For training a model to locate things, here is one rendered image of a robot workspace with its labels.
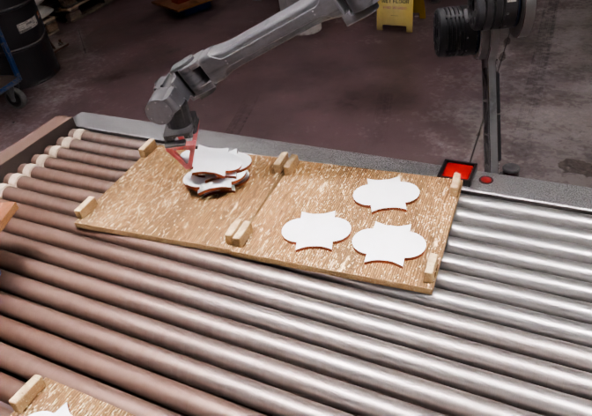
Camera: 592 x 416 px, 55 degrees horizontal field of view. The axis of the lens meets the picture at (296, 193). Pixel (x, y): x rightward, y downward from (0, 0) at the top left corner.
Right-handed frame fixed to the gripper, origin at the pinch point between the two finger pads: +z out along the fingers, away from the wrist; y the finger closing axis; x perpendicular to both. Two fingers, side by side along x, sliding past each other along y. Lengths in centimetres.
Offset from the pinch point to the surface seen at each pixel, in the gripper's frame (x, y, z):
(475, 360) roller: 50, 57, 11
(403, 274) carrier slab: 42, 38, 9
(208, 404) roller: 7, 60, 10
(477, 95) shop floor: 134, -201, 106
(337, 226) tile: 31.7, 22.8, 7.8
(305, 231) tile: 24.8, 23.2, 7.7
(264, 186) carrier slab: 16.3, 3.9, 8.5
